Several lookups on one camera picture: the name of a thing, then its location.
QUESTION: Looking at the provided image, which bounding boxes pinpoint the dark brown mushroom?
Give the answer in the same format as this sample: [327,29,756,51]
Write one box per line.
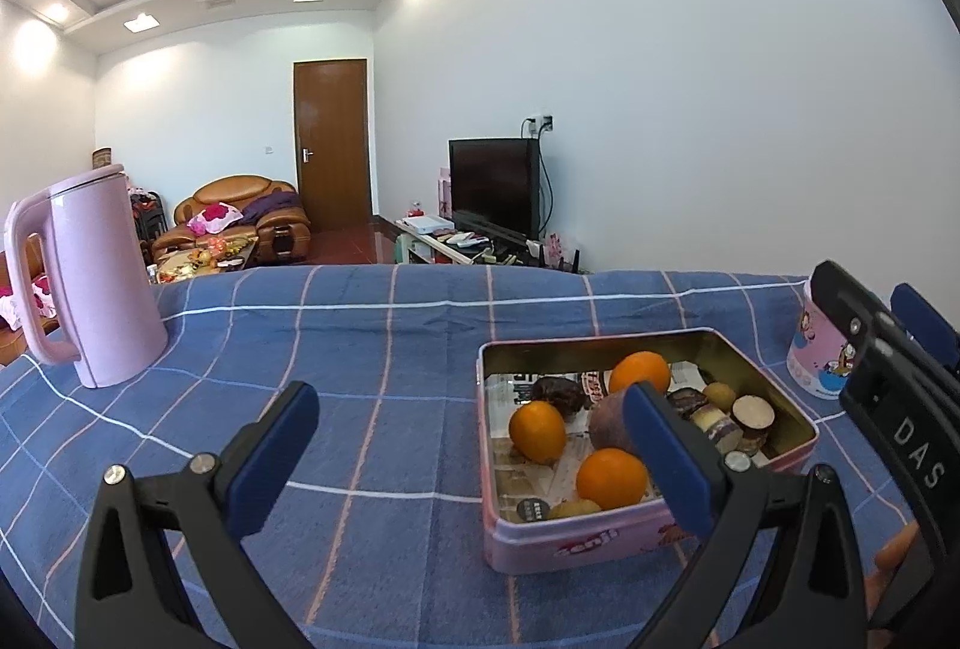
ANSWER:
[531,377,590,416]

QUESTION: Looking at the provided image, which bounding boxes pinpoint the pink cartoon cup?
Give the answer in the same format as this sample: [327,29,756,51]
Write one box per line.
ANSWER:
[786,278,863,401]

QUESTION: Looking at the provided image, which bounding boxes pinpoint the black television cables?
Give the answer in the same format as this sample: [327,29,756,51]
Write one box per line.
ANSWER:
[536,128,560,238]

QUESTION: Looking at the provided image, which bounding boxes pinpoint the pink floral armchair cushion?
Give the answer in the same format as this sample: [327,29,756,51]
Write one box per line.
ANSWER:
[0,274,53,329]

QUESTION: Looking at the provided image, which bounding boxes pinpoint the purple blanket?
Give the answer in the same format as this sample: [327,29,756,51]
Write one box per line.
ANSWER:
[240,191,297,223]

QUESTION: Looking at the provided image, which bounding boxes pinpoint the black rack with clothes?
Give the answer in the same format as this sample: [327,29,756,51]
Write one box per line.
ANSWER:
[127,188,163,245]

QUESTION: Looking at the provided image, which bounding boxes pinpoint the black television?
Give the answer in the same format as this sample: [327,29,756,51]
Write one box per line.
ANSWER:
[448,137,542,239]

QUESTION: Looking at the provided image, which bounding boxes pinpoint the black router with antennas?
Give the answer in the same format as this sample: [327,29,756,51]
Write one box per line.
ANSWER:
[525,240,582,275]

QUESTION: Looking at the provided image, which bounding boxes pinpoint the coffee table with snacks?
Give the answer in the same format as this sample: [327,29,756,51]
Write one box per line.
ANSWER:
[150,236,260,284]

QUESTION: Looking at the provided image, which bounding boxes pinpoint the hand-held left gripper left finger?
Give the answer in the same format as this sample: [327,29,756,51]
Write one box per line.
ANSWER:
[73,381,322,649]

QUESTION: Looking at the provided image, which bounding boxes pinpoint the blue plaid cloth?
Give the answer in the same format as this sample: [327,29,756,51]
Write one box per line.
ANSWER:
[0,264,960,649]

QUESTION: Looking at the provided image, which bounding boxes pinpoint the pink electric kettle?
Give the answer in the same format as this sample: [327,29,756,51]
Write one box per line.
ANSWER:
[4,163,170,390]

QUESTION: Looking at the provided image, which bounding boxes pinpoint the white television stand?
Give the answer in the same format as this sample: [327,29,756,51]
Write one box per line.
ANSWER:
[395,215,526,268]

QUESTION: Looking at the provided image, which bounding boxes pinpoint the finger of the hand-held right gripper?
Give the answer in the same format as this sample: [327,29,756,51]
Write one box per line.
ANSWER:
[810,257,920,410]
[890,283,960,377]

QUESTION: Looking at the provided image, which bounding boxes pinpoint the brown leather armchair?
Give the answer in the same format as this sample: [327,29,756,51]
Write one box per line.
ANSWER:
[0,248,61,369]

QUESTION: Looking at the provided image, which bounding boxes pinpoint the whole purple sweet potato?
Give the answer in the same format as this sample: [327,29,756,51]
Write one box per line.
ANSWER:
[589,388,644,455]

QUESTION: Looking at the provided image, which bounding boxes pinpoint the brown leather sofa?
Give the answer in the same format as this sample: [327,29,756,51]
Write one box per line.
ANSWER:
[154,174,312,264]

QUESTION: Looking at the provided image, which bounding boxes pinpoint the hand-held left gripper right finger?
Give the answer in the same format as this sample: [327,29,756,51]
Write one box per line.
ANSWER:
[624,381,871,649]

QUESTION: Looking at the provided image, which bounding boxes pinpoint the brown wooden door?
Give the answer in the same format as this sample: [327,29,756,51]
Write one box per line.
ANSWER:
[292,59,374,234]

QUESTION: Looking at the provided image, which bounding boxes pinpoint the pink tin box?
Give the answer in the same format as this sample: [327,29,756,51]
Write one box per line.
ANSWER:
[476,326,820,575]

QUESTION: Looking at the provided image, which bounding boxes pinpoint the person's right hand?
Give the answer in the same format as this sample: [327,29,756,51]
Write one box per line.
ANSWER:
[862,521,922,629]

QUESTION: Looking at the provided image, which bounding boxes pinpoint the cut brown taro root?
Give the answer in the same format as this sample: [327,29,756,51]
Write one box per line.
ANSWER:
[731,394,777,456]

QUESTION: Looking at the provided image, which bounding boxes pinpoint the orange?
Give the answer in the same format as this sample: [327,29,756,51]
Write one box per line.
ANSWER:
[607,351,671,395]
[508,400,568,464]
[576,448,650,511]

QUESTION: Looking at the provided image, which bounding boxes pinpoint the cut purple sweet potato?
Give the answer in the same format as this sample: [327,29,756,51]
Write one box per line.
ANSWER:
[690,405,740,453]

